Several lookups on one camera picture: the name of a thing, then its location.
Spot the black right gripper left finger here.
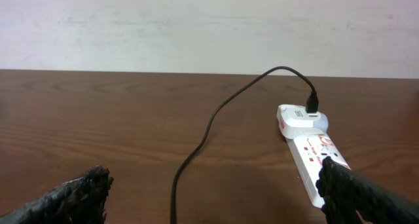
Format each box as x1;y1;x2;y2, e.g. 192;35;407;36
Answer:
1;166;114;224

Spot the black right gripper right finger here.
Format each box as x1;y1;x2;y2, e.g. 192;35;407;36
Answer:
316;157;418;224

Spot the white USB charger adapter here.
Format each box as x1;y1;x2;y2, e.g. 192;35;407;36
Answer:
276;104;329;140

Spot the white power strip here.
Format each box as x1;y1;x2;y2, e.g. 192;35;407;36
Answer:
287;134;350;208

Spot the black USB charging cable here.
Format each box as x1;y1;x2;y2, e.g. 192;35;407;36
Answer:
169;65;320;224

